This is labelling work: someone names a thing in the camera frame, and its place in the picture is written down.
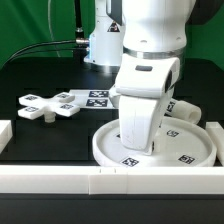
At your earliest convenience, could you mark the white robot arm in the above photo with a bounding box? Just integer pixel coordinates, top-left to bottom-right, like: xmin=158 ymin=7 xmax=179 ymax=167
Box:
xmin=85 ymin=0 xmax=201 ymax=154

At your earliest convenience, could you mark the white right fence block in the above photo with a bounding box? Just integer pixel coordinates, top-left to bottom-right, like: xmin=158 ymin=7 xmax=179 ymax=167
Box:
xmin=206 ymin=122 xmax=224 ymax=167

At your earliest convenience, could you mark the white round table top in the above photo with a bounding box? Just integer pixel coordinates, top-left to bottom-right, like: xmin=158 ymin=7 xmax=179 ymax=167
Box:
xmin=92 ymin=117 xmax=217 ymax=168

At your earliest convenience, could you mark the black cable upper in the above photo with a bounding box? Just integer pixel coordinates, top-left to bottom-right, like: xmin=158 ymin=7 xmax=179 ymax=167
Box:
xmin=6 ymin=39 xmax=90 ymax=64

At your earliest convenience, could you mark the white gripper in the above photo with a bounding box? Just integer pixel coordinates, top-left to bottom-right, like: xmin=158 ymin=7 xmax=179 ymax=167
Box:
xmin=115 ymin=54 xmax=180 ymax=154

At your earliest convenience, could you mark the white front fence bar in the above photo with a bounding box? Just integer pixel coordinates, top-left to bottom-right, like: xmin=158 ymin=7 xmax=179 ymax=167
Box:
xmin=0 ymin=165 xmax=224 ymax=195

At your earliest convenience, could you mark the black vertical pole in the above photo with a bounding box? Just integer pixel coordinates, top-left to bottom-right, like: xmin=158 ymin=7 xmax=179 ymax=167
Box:
xmin=74 ymin=0 xmax=84 ymax=60

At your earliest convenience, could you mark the white fence block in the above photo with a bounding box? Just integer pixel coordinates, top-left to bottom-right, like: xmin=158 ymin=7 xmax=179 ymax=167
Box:
xmin=206 ymin=122 xmax=224 ymax=167
xmin=0 ymin=120 xmax=13 ymax=154

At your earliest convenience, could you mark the black cable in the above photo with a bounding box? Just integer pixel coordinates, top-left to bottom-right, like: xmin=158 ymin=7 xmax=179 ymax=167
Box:
xmin=6 ymin=39 xmax=90 ymax=64
xmin=9 ymin=47 xmax=90 ymax=63

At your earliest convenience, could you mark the black cable lower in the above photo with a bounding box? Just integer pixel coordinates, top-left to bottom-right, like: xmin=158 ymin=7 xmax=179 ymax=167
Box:
xmin=9 ymin=47 xmax=90 ymax=63

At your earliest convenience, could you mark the white left fence block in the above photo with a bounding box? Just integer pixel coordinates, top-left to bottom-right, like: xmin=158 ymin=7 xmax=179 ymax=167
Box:
xmin=0 ymin=120 xmax=13 ymax=154

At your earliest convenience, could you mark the white marker tag sheet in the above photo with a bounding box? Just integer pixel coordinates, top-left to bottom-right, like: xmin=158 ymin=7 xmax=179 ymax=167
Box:
xmin=69 ymin=89 xmax=119 ymax=109

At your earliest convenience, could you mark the white cross-shaped table base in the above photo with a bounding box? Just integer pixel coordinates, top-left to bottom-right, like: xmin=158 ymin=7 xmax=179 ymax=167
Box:
xmin=18 ymin=92 xmax=80 ymax=123

